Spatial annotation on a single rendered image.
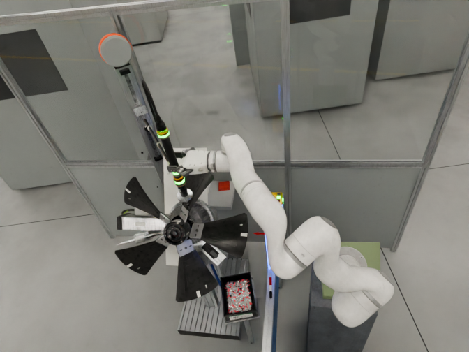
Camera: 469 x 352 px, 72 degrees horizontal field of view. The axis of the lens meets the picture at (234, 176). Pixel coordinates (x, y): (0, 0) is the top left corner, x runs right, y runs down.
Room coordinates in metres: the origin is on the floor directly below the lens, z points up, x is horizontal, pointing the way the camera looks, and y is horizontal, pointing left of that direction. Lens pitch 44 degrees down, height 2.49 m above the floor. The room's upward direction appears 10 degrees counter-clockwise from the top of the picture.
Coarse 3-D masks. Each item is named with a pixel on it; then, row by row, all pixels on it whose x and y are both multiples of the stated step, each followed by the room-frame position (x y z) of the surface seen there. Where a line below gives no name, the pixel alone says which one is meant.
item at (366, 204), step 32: (96, 192) 2.00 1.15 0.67; (160, 192) 1.85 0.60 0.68; (288, 192) 1.59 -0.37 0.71; (320, 192) 1.53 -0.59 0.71; (352, 192) 1.47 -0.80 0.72; (384, 192) 1.42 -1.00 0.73; (416, 192) 1.37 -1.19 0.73; (256, 224) 1.66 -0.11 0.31; (288, 224) 1.59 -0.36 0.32; (352, 224) 1.46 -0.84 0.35; (384, 224) 1.40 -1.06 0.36
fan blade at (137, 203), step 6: (132, 180) 1.22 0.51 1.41; (126, 186) 1.24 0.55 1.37; (132, 186) 1.21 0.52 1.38; (138, 186) 1.19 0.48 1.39; (126, 192) 1.23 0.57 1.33; (132, 192) 1.21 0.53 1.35; (138, 192) 1.18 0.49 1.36; (144, 192) 1.16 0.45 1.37; (126, 198) 1.23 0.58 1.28; (132, 198) 1.21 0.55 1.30; (138, 198) 1.18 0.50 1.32; (144, 198) 1.16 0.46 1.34; (132, 204) 1.22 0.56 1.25; (138, 204) 1.19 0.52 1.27; (144, 204) 1.16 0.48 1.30; (150, 204) 1.13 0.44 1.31; (144, 210) 1.18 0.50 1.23; (150, 210) 1.14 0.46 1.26; (156, 210) 1.11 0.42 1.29; (156, 216) 1.13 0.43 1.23
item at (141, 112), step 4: (140, 104) 1.66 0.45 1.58; (136, 108) 1.64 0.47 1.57; (140, 108) 1.63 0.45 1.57; (144, 108) 1.62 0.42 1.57; (136, 112) 1.59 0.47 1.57; (140, 112) 1.58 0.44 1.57; (144, 112) 1.58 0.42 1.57; (148, 112) 1.57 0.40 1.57; (136, 116) 1.56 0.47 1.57; (140, 116) 1.56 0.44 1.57; (144, 116) 1.56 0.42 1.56; (148, 116) 1.57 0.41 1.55; (140, 120) 1.55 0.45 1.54; (148, 120) 1.57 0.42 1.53; (140, 124) 1.55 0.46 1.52; (144, 124) 1.56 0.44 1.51
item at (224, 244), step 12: (240, 216) 1.04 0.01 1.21; (204, 228) 1.02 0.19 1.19; (216, 228) 1.00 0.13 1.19; (228, 228) 0.99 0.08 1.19; (240, 228) 0.98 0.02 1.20; (204, 240) 0.95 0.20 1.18; (216, 240) 0.94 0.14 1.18; (228, 240) 0.93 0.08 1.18; (240, 240) 0.92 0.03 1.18; (228, 252) 0.88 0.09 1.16; (240, 252) 0.87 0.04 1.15
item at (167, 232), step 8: (176, 216) 1.12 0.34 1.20; (168, 224) 1.03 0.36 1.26; (176, 224) 1.02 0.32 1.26; (184, 224) 1.03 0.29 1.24; (192, 224) 1.07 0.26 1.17; (168, 232) 1.01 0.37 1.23; (184, 232) 0.99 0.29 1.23; (168, 240) 0.98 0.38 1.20; (176, 240) 0.98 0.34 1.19; (184, 240) 0.96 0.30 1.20
